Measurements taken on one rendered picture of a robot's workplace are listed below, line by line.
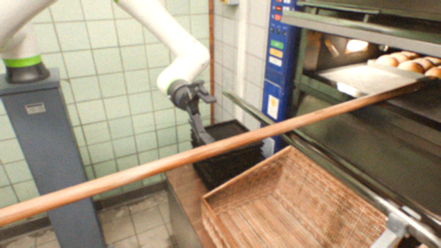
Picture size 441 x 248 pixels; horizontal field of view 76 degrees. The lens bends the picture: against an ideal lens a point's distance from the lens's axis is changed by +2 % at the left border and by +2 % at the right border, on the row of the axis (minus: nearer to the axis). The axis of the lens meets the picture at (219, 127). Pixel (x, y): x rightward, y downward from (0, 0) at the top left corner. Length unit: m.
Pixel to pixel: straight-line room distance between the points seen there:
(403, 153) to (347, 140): 0.19
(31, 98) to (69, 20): 0.65
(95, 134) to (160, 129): 0.44
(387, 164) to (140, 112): 1.49
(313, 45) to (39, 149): 1.20
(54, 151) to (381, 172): 1.25
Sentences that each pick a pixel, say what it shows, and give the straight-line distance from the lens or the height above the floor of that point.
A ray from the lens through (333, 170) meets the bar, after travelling 0.70.
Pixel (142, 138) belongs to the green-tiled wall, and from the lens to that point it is 2.09.
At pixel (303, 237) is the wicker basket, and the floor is 0.59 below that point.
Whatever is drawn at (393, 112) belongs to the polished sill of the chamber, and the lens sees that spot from 1.03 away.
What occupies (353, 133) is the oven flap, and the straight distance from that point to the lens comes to 1.16.
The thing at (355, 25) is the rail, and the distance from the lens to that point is 0.90.
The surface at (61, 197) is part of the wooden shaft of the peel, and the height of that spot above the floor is 1.20.
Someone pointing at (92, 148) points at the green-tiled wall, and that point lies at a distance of 2.07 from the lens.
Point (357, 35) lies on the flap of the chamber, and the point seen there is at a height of 1.41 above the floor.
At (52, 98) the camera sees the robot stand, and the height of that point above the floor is 1.13.
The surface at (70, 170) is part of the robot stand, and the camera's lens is 1.43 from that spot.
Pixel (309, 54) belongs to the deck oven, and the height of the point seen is 1.26.
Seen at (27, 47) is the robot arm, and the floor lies 1.32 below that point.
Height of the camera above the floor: 1.56
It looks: 29 degrees down
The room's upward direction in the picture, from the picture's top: straight up
